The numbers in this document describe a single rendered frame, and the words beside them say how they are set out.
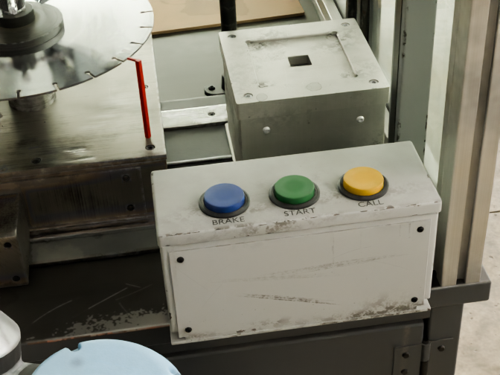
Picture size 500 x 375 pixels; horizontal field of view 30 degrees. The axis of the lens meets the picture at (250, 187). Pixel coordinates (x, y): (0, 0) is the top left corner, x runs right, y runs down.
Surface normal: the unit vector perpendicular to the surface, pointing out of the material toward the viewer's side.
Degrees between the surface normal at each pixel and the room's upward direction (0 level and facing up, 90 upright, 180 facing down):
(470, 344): 0
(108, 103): 0
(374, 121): 90
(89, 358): 7
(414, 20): 90
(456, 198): 90
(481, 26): 90
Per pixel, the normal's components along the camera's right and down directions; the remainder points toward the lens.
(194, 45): -0.04, -0.80
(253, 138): 0.14, 0.59
